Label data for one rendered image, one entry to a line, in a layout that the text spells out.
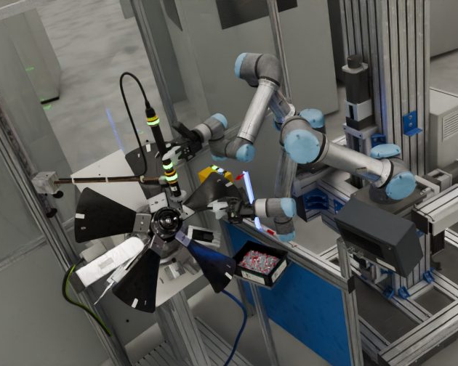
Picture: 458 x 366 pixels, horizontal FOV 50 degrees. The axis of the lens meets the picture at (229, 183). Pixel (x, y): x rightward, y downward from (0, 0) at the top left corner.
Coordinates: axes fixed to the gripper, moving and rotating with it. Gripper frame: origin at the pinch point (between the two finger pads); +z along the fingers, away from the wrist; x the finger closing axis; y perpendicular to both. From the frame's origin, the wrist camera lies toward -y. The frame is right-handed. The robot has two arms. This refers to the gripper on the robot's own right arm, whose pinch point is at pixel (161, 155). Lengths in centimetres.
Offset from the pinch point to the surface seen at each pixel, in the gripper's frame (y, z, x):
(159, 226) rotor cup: 25.3, 12.6, -2.6
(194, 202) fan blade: 27.7, -8.1, -1.2
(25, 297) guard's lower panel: 73, 51, 81
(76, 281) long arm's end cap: 36, 45, 16
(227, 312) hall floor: 146, -38, 40
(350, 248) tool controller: 38, -22, -66
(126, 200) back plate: 27.4, 4.4, 30.8
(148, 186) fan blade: 16.9, 2.1, 12.7
